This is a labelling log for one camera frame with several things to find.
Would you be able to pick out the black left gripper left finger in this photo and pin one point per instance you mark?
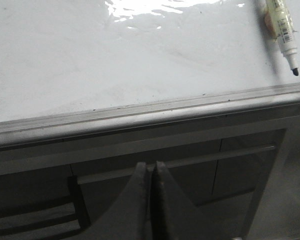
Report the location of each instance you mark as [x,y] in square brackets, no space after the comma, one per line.
[126,218]

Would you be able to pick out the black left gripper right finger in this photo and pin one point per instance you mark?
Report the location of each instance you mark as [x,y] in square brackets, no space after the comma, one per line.
[175,217]

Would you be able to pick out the white black whiteboard marker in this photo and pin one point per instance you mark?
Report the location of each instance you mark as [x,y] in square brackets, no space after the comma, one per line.
[281,21]

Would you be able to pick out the white whiteboard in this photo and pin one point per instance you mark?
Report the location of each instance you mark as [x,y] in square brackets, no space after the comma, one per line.
[79,67]

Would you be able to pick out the grey cabinet with shelves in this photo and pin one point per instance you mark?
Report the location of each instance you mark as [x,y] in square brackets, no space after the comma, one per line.
[229,174]

